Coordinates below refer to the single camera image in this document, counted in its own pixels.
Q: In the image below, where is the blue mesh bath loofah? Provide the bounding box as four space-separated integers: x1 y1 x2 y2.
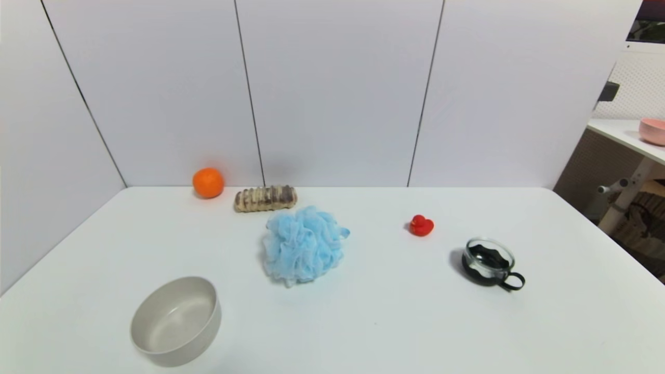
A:
262 205 350 288

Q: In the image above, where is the beige round bowl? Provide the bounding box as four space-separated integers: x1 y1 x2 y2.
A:
130 276 222 368

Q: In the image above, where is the pink bowl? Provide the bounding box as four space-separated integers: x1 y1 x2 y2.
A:
639 117 665 146

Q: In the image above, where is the striped brown bread loaf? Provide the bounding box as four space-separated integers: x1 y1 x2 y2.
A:
234 185 298 213

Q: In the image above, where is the red rubber duck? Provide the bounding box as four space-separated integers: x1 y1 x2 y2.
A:
409 215 435 237

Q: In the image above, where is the orange fruit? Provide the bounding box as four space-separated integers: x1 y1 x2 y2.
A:
192 167 225 199

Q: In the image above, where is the glass cup with black holder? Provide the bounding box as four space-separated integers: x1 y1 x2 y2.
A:
462 237 526 291

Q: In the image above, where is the black clamp on pegboard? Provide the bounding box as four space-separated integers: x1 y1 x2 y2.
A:
597 81 621 102

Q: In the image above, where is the white side desk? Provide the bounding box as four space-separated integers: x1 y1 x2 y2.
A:
587 118 665 234

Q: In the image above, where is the white pegboard panel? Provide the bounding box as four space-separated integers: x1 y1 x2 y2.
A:
592 42 665 121

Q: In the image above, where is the dark monitor screen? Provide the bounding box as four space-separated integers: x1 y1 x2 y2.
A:
627 0 665 43

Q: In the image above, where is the white desk crank handle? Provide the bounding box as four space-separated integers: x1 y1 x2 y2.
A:
597 178 630 194

